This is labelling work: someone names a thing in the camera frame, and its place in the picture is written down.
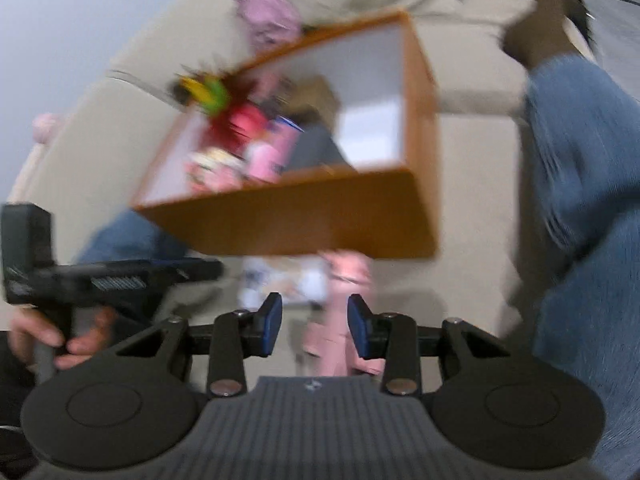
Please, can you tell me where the orange cardboard box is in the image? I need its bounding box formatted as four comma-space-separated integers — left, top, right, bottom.
129, 8, 442, 261

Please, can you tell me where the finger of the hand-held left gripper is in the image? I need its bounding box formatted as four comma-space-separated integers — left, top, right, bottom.
164, 258, 225, 284

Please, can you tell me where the beige sofa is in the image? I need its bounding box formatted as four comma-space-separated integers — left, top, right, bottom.
10, 0, 601, 392

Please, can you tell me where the dark grey case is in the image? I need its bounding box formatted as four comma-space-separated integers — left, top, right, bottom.
285, 124, 354, 174

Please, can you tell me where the pink card holder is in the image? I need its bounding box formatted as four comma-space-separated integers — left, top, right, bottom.
244, 122, 302, 184

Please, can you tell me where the pink plastic comb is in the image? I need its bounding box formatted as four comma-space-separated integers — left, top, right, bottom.
300, 250, 387, 377

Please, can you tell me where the person's right foot brown sock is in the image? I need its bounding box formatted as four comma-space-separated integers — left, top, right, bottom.
501, 0, 582, 69

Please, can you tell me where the person's left hand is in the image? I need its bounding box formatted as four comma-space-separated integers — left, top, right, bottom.
9, 306, 119, 371

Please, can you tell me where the colourful feather toy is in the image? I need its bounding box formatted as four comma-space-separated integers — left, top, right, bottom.
167, 62, 273, 157

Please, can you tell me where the pink head wooden massage stick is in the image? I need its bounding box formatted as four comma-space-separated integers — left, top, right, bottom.
7, 112, 64, 207

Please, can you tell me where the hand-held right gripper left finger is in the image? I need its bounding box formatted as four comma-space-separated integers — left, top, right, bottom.
115, 292, 284, 397

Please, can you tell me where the purple cloth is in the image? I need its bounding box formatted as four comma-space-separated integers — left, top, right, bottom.
229, 0, 304, 54

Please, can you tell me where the crocheted bunny flower toy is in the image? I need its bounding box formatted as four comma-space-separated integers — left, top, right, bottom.
184, 147, 247, 194

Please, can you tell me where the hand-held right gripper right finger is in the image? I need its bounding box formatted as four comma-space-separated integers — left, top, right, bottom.
347, 294, 514, 394

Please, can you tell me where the small brown cardboard box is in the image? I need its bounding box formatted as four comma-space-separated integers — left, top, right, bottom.
292, 76, 342, 117

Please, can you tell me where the person's left leg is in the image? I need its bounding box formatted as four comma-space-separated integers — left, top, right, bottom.
75, 210, 192, 272

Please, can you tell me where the person's right leg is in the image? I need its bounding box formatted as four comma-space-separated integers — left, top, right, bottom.
521, 55, 640, 480

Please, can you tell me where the person's leg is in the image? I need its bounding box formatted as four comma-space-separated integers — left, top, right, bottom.
75, 210, 192, 272
521, 55, 640, 480

